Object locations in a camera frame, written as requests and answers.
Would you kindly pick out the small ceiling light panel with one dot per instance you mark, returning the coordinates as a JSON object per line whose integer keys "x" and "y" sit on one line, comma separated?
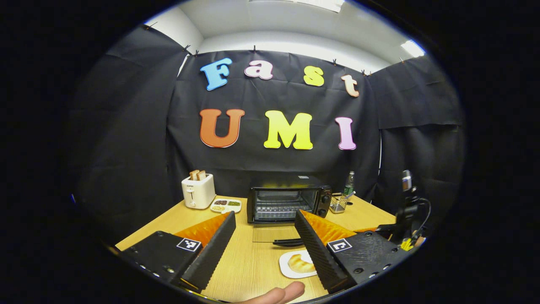
{"x": 412, "y": 48}

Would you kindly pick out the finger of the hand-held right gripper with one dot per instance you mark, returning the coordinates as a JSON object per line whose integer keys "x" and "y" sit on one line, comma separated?
{"x": 368, "y": 230}

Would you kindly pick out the metal oven rack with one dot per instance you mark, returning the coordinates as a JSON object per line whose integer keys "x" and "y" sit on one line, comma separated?
{"x": 278, "y": 209}

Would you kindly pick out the large ceiling light panel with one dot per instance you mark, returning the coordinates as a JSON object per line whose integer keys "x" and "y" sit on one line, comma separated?
{"x": 322, "y": 4}

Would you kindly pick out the white toaster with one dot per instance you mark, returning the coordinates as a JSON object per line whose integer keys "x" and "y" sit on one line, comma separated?
{"x": 198, "y": 194}

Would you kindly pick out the white plate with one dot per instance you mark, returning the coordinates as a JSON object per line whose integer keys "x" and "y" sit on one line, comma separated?
{"x": 284, "y": 270}

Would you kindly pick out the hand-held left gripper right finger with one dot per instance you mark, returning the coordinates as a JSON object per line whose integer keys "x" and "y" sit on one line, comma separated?
{"x": 314, "y": 249}

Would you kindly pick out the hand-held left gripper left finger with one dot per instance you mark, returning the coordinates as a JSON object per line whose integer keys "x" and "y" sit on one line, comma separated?
{"x": 215, "y": 249}

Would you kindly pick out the green plastic bottle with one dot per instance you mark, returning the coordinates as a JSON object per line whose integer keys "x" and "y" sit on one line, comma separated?
{"x": 349, "y": 188}

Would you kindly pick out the black electric oven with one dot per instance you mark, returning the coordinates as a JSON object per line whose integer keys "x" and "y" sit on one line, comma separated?
{"x": 291, "y": 185}

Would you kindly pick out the white divided seasoning dish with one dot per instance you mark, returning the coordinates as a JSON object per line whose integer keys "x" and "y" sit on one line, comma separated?
{"x": 225, "y": 206}

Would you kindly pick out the golden croissant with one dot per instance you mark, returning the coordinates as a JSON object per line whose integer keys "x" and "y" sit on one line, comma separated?
{"x": 300, "y": 265}

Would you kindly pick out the toast slice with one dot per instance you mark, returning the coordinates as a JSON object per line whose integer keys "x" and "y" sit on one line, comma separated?
{"x": 194, "y": 175}
{"x": 202, "y": 174}

